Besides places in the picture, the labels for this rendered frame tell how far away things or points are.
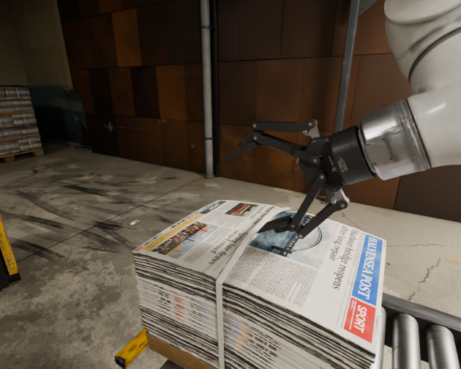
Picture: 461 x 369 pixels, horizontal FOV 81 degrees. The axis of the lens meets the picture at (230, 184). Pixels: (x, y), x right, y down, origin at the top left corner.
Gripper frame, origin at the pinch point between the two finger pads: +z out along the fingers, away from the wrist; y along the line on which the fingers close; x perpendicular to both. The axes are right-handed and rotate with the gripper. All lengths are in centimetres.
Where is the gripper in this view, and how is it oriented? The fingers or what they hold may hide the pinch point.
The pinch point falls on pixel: (246, 191)
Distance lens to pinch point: 47.9
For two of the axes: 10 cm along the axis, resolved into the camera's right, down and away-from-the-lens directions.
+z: -7.6, 2.9, 5.8
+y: 4.0, 9.2, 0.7
